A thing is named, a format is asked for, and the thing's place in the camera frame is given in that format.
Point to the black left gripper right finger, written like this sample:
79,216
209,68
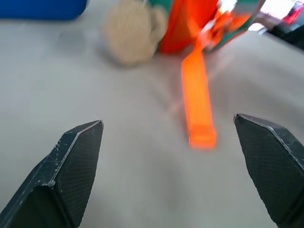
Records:
270,166

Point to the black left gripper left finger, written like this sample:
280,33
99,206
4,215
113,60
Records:
71,171

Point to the dark object with pink label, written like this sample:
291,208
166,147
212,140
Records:
285,23

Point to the orange and green toy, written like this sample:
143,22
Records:
197,42

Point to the beige knitted plush toy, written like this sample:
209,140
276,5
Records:
133,33

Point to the blue container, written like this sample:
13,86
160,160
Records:
40,9

